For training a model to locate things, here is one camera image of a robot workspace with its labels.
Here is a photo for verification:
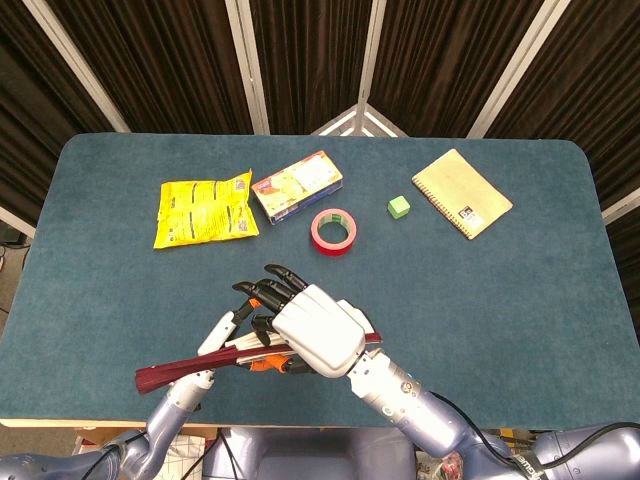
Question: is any black printed arm strap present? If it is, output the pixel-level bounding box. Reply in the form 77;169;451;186
512;447;544;480

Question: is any red white folding fan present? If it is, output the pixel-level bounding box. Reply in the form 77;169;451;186
134;331;384;396

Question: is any blue yellow cardboard box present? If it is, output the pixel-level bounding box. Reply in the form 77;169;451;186
250;150;345;227

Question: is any white checkered cloth bag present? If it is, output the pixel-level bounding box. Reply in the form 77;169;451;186
164;434;209;480

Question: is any blue-grey robot torso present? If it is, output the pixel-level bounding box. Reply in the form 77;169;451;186
204;427;416;480

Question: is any black torso cable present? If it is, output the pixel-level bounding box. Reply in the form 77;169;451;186
215;428;242;480

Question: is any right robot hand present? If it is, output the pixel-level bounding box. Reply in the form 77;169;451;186
232;263;374;379

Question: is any yellow snack bag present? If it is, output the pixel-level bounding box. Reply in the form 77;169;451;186
152;168;261;251

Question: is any yellow spiral notebook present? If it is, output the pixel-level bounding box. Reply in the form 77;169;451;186
411;148;515;241

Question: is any red patterned bag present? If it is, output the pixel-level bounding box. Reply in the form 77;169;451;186
418;449;469;480

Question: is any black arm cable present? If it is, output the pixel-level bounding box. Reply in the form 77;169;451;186
87;432;147;480
429;392;640;469

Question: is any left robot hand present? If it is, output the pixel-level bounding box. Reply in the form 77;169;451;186
196;295;262;358

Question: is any red tape roll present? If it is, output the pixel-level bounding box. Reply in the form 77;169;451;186
309;207;358;259

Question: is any white screen frame rail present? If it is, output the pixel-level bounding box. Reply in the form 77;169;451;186
0;204;36;239
602;192;640;226

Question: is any white screen frame post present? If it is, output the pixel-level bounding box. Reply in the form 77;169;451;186
467;0;574;139
223;0;271;135
22;0;132;134
310;0;407;139

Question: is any dark brown curtain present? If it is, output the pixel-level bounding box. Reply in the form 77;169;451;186
0;0;640;261

